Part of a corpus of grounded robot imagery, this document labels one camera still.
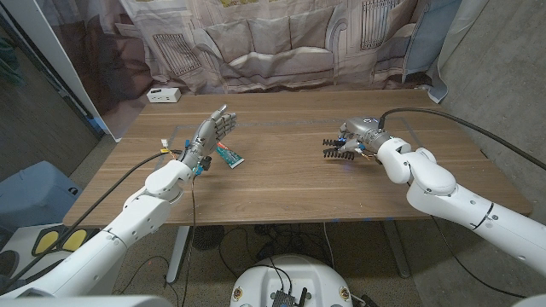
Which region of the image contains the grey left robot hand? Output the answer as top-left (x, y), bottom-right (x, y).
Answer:
top-left (178, 104), bottom-right (238, 171)

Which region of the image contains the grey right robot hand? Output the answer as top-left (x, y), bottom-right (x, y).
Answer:
top-left (339, 117), bottom-right (392, 157)

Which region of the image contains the black claw hair clip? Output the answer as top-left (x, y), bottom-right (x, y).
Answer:
top-left (322, 136), bottom-right (356, 162)

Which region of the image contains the green red toothpaste tube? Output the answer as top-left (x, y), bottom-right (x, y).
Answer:
top-left (215, 142), bottom-right (246, 170)

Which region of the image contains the white power strip box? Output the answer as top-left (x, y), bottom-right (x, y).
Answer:
top-left (146, 87), bottom-right (182, 104)

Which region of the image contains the black round floor fan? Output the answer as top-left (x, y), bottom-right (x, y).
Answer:
top-left (190, 224), bottom-right (225, 252)

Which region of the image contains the printed sofa backdrop cloth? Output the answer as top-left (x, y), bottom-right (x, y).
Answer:
top-left (33, 0), bottom-right (490, 142)

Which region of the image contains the white table leg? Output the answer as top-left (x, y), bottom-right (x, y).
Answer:
top-left (165, 225), bottom-right (191, 283)

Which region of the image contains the grey table leg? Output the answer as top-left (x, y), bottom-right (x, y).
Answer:
top-left (381, 220), bottom-right (411, 279)

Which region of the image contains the white partition panel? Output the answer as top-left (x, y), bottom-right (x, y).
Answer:
top-left (0, 0), bottom-right (125, 142)

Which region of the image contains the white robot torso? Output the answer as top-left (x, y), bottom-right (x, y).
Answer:
top-left (229, 254), bottom-right (354, 307)

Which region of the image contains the black module on torso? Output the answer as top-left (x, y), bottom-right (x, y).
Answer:
top-left (270, 287), bottom-right (309, 307)

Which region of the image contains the blue grey plastic bin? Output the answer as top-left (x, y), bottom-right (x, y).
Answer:
top-left (0, 160), bottom-right (84, 234)

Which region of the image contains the floor mat with yellow pads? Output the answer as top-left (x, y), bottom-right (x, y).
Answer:
top-left (0, 223), bottom-right (103, 295)

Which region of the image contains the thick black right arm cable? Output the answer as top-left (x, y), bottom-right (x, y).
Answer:
top-left (378, 107), bottom-right (546, 171)

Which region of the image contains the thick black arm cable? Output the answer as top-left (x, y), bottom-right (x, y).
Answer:
top-left (0, 148), bottom-right (184, 294)
top-left (378, 107), bottom-right (546, 171)

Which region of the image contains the thin black left wrist cable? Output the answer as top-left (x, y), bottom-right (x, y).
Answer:
top-left (181, 175), bottom-right (198, 307)

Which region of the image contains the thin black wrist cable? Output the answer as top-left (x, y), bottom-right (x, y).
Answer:
top-left (430, 215), bottom-right (528, 298)
top-left (181, 175), bottom-right (198, 307)

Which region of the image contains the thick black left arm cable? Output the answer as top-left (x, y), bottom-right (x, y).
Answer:
top-left (0, 148), bottom-right (184, 294)

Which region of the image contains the black floor cable tangle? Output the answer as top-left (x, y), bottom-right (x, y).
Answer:
top-left (217, 223), bottom-right (338, 278)

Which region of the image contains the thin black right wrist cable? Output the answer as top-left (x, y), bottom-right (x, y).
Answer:
top-left (430, 215), bottom-right (528, 298)

